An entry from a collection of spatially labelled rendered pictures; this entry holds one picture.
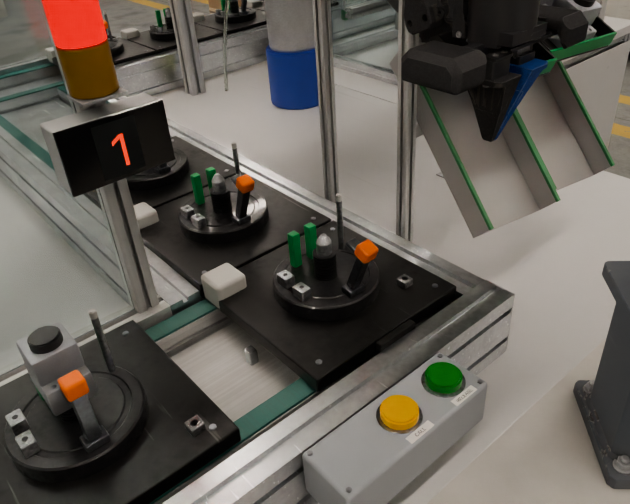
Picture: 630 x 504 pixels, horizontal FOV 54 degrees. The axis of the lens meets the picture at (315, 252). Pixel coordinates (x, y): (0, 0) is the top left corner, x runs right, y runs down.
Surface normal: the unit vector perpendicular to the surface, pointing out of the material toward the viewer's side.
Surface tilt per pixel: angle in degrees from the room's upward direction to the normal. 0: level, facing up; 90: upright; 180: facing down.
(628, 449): 90
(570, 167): 45
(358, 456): 0
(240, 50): 90
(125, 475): 0
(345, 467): 0
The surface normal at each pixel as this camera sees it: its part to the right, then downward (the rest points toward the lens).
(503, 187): 0.31, -0.26
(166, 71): 0.65, 0.40
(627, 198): -0.07, -0.83
